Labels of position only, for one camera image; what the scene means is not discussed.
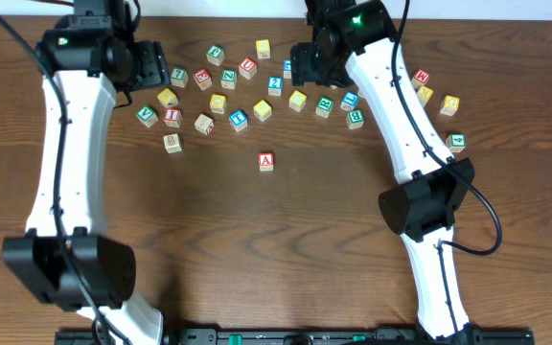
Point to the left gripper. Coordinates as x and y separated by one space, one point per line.
155 71

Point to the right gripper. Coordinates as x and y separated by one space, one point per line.
303 69

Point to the blue 2 block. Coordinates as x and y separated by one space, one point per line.
275 86

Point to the red I block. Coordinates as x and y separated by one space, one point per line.
173 117

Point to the red A block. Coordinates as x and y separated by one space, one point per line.
266 161

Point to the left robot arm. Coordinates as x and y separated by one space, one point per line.
65 256

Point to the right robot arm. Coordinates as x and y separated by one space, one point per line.
358 44

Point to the blue 1 block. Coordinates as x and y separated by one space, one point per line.
287 69

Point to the green 7 block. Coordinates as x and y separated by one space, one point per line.
179 77

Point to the yellow X block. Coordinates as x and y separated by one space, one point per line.
167 98

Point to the yellow turtle block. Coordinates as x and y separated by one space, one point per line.
297 100

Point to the green R block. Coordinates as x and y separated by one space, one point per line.
324 107

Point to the green V block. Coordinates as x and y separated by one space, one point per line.
147 116

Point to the yellow block top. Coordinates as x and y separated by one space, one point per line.
263 49

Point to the red E block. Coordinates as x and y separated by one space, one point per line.
203 78

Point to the blue L block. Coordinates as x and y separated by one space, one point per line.
349 101

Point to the red U block left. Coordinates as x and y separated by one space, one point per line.
248 68

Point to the yellow ladybug block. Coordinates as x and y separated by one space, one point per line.
262 110

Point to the green J block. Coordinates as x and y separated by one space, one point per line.
215 55

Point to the green B block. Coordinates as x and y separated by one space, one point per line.
355 119

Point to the yellow O block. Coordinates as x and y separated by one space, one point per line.
218 103

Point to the plain I wooden block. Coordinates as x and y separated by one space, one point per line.
204 124

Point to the pineapple K wooden block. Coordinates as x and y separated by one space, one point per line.
172 143

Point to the green Z block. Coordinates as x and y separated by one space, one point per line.
228 79

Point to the blue T block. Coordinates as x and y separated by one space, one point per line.
238 120

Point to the red M block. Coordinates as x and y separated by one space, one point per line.
420 78

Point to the yellow K block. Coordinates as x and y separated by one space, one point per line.
424 94

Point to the yellow G block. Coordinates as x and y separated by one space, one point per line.
449 105

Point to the green 4 block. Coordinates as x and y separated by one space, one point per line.
456 142

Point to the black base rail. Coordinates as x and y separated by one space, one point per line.
387 335

